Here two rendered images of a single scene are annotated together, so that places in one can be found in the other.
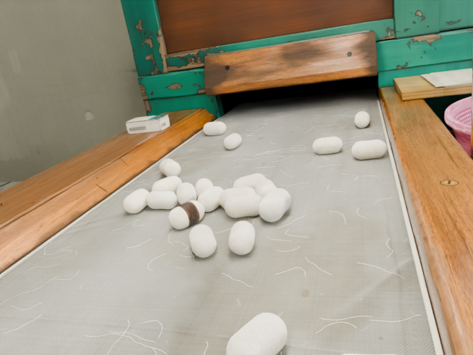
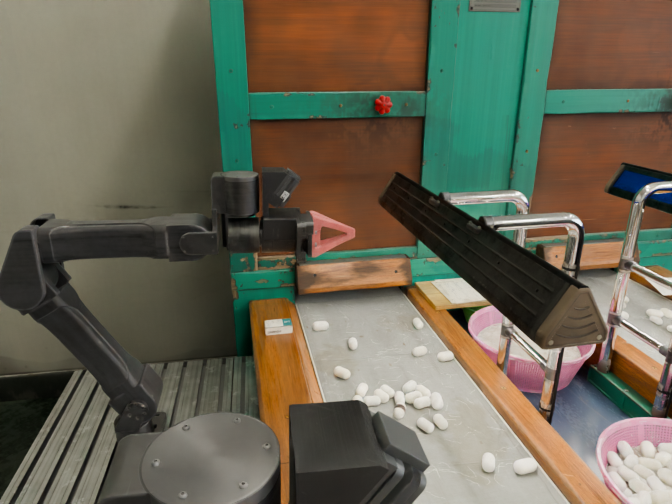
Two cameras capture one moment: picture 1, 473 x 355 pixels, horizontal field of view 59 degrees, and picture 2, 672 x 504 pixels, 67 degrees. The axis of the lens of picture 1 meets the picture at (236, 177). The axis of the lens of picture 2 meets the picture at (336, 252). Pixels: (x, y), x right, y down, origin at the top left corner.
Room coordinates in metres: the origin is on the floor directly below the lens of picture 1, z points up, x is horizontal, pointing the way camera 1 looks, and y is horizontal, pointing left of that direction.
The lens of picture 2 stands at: (-0.26, 0.52, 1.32)
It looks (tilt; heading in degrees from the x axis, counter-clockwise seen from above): 20 degrees down; 330
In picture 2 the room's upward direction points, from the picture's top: straight up
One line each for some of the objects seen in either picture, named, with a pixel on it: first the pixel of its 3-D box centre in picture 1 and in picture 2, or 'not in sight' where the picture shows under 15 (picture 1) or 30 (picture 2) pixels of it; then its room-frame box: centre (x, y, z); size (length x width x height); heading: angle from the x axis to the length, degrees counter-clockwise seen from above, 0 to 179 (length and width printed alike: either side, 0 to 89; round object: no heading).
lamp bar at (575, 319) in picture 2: not in sight; (455, 230); (0.32, -0.04, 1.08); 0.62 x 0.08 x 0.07; 162
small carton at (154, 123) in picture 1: (148, 124); (278, 326); (0.68, 0.13, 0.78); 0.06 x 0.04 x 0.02; 72
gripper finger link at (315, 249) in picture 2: not in sight; (325, 231); (0.44, 0.13, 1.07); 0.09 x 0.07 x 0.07; 69
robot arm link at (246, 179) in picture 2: not in sight; (220, 210); (0.49, 0.29, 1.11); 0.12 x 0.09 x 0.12; 69
